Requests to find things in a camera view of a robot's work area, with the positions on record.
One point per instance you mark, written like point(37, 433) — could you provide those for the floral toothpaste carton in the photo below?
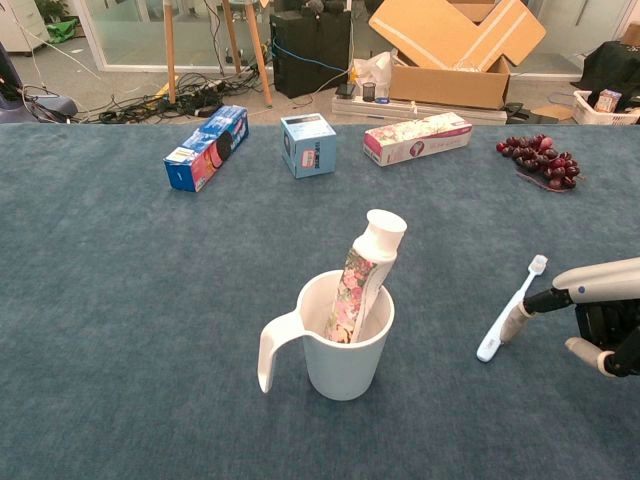
point(415, 142)

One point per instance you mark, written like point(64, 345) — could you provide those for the blue table cloth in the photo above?
point(150, 300)

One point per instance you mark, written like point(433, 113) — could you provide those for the black draped cloth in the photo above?
point(617, 65)

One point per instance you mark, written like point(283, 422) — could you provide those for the light blue toothbrush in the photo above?
point(520, 292)

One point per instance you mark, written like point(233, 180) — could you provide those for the white plastic basket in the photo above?
point(630, 119)

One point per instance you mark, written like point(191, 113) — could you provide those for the large open cardboard box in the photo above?
point(450, 50)

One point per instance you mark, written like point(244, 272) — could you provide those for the blue cookie box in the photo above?
point(200, 155)

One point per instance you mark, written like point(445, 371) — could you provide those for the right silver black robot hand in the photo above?
point(605, 290)

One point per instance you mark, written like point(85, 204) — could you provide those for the green bag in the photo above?
point(64, 30)

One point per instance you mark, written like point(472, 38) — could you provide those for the white filing cabinet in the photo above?
point(17, 25)

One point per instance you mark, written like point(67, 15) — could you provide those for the small printed drink carton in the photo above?
point(607, 101)

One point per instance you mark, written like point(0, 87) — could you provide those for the white plastic bag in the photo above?
point(372, 67)

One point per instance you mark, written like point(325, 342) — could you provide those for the wooden stand leg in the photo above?
point(170, 50)
point(257, 50)
point(231, 35)

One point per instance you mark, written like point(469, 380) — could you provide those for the black computer cabinet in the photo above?
point(310, 50)

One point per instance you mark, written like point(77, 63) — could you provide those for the black mesh pen cup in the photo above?
point(369, 92)

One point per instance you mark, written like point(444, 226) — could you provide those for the floral toothpaste tube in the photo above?
point(360, 280)

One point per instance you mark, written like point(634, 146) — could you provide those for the small light blue carton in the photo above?
point(310, 150)

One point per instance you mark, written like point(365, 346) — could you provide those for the dark blue rounded machine base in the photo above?
point(30, 107)

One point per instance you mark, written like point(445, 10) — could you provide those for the aluminium profile rails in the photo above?
point(360, 112)

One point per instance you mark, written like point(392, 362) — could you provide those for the flat cardboard piece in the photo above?
point(552, 113)

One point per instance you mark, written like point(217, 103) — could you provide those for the red grape bunch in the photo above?
point(545, 162)

